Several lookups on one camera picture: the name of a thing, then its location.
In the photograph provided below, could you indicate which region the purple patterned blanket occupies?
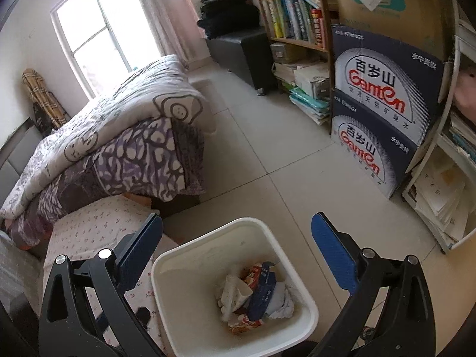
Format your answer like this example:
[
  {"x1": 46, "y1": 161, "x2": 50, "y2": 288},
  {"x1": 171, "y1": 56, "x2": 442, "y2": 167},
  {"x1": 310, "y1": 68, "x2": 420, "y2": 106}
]
[{"x1": 7, "y1": 117, "x2": 206, "y2": 246}]

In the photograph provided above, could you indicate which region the row of upright books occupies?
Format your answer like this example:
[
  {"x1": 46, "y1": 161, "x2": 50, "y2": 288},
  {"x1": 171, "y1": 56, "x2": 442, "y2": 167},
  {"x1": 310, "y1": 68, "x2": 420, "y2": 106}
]
[{"x1": 259, "y1": 0, "x2": 328, "y2": 47}]

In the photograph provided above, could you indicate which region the black storage ottoman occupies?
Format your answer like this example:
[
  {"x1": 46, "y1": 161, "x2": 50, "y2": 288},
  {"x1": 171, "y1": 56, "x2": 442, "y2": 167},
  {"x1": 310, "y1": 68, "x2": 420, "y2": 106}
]
[{"x1": 206, "y1": 26, "x2": 278, "y2": 97}]

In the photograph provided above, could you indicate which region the worn white box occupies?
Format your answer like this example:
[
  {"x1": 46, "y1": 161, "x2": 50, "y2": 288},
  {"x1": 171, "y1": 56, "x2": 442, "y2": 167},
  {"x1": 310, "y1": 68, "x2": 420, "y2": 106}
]
[{"x1": 294, "y1": 63, "x2": 331, "y2": 99}]

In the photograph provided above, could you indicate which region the grey box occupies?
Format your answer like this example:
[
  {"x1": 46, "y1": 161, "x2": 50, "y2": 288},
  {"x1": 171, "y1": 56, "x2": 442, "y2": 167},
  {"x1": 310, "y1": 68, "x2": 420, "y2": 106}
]
[{"x1": 270, "y1": 43, "x2": 302, "y2": 64}]

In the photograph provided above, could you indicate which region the stack of teal booklets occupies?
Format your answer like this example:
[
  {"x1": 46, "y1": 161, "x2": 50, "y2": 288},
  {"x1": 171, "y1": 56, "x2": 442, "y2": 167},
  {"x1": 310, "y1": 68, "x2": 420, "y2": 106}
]
[{"x1": 288, "y1": 87, "x2": 331, "y2": 125}]

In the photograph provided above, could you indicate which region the white paper cup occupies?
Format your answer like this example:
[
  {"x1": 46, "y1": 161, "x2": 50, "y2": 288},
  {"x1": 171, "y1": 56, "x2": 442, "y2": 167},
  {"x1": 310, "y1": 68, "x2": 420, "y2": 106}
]
[{"x1": 217, "y1": 274, "x2": 251, "y2": 322}]

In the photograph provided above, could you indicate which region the dark bed base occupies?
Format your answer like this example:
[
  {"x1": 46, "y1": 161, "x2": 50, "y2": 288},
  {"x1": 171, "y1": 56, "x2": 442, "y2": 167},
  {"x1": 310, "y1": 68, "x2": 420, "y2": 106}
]
[{"x1": 151, "y1": 119, "x2": 218, "y2": 218}]

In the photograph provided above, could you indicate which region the red snack packet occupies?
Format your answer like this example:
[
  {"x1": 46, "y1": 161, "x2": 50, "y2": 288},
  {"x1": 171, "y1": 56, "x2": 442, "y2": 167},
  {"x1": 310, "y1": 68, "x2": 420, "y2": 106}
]
[{"x1": 228, "y1": 313, "x2": 264, "y2": 336}]

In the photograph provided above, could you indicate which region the stack of white papers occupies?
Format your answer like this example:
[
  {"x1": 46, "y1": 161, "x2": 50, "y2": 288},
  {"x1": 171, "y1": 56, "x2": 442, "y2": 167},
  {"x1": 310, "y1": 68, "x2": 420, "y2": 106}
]
[{"x1": 407, "y1": 156, "x2": 471, "y2": 246}]

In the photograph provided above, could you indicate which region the brown cardboard box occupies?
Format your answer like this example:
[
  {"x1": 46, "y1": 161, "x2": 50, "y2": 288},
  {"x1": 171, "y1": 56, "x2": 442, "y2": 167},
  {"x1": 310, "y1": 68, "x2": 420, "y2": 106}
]
[{"x1": 323, "y1": 0, "x2": 456, "y2": 62}]

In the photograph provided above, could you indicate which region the dark blue wrapper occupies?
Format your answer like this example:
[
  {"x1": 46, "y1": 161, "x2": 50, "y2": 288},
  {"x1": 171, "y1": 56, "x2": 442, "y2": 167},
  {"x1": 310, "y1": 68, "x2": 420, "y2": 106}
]
[{"x1": 247, "y1": 261, "x2": 278, "y2": 320}]

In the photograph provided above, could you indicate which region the wooden bookshelf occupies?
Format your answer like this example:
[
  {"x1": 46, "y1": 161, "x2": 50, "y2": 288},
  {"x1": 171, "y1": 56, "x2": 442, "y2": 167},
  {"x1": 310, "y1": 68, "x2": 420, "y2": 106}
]
[{"x1": 249, "y1": 0, "x2": 333, "y2": 134}]

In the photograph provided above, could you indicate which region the plaid rolled mat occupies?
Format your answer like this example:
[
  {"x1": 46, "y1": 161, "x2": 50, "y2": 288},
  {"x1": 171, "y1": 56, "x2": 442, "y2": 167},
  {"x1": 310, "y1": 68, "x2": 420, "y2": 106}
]
[{"x1": 21, "y1": 68, "x2": 69, "y2": 131}]

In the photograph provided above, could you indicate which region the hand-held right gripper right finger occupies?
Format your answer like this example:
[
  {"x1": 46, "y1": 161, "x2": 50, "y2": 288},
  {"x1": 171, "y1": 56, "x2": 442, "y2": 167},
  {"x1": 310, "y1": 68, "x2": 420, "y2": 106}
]
[{"x1": 309, "y1": 212, "x2": 436, "y2": 357}]

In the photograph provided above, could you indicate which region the pile of black clothes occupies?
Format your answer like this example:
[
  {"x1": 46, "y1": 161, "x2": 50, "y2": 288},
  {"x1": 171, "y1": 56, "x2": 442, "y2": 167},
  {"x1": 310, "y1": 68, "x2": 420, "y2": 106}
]
[{"x1": 196, "y1": 0, "x2": 261, "y2": 40}]

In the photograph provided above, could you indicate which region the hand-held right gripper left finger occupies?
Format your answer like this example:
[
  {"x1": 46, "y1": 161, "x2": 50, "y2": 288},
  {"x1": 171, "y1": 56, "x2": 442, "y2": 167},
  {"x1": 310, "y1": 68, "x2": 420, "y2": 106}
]
[{"x1": 38, "y1": 213, "x2": 166, "y2": 357}]

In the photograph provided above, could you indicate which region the grey padded headboard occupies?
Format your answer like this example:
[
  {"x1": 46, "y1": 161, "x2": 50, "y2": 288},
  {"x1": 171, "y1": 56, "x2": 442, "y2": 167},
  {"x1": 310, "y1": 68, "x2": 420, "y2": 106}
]
[{"x1": 0, "y1": 117, "x2": 41, "y2": 203}]

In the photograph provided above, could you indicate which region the crumpled white tissue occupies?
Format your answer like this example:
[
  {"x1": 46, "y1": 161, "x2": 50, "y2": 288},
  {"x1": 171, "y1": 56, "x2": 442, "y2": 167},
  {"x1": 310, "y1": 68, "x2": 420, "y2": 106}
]
[{"x1": 268, "y1": 282, "x2": 298, "y2": 320}]

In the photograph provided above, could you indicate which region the stack of shelf books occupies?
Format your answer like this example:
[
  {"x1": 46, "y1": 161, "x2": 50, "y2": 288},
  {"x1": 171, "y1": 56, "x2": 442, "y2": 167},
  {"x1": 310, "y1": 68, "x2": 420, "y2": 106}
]
[{"x1": 448, "y1": 112, "x2": 476, "y2": 160}]

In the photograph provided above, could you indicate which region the dark blue water carton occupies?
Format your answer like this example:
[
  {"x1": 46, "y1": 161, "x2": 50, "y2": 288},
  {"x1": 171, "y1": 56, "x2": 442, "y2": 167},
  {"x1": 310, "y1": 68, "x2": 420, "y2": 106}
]
[
  {"x1": 330, "y1": 88, "x2": 419, "y2": 198},
  {"x1": 330, "y1": 24, "x2": 446, "y2": 145}
]

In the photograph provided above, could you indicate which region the white curtain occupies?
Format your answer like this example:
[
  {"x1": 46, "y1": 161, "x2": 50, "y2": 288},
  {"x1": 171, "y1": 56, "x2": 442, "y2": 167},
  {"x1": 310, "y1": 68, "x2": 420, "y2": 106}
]
[{"x1": 128, "y1": 0, "x2": 190, "y2": 69}]

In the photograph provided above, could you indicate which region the window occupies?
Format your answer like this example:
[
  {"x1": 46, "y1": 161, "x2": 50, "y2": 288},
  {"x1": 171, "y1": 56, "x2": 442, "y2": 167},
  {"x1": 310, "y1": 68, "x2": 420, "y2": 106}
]
[{"x1": 50, "y1": 0, "x2": 164, "y2": 99}]

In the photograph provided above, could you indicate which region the pink soft object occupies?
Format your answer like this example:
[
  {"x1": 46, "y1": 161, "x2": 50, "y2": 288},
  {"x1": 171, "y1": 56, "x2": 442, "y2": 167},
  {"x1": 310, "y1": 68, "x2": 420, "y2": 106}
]
[{"x1": 455, "y1": 65, "x2": 476, "y2": 114}]

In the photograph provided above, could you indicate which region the white plastic trash bin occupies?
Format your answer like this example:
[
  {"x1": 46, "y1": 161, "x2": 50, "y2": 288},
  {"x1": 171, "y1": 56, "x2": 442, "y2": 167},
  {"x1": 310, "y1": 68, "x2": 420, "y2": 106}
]
[{"x1": 151, "y1": 217, "x2": 320, "y2": 357}]

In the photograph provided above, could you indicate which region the white curved shelf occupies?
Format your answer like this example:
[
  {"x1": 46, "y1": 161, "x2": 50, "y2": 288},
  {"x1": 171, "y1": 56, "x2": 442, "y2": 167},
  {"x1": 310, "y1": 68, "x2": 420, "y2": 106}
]
[{"x1": 402, "y1": 7, "x2": 476, "y2": 255}]

